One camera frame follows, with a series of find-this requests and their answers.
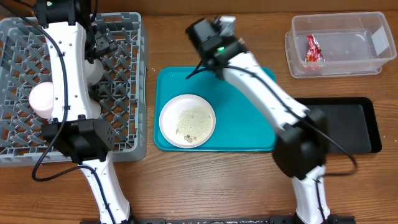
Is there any black tray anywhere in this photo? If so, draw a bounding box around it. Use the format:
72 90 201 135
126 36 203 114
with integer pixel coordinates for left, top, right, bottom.
296 97 382 154

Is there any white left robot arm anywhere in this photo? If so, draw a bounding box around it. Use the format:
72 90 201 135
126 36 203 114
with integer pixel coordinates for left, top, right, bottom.
34 0 133 223

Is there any clear plastic bin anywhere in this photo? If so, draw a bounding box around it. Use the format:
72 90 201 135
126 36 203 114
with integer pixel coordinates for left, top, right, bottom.
285 12 397 78

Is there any white dinner plate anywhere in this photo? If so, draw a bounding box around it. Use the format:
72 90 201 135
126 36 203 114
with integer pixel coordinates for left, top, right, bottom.
159 94 216 149

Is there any grey bowl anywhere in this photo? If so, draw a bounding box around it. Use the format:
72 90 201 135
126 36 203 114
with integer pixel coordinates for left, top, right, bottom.
83 59 104 86

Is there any teal plastic tray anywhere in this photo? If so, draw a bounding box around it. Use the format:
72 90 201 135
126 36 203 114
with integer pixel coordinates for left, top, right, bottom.
154 67 276 152

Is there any leftover rice pile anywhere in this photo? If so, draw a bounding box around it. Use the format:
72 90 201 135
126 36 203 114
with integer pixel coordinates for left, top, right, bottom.
175 106 215 146

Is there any pink bowl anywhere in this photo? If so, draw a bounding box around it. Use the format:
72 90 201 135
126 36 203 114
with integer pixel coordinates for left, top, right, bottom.
29 82 53 119

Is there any grey dishwasher rack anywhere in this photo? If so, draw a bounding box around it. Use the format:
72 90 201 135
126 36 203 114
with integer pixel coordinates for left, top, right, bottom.
1 12 149 167

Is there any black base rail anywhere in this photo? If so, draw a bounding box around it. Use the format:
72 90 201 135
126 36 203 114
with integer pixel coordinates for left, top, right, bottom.
80 215 356 224

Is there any white cup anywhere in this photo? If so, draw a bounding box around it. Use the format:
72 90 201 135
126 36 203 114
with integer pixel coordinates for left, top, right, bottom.
90 99 101 119

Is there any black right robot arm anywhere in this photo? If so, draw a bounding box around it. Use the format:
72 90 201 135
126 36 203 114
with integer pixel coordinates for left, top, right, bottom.
185 16 330 223

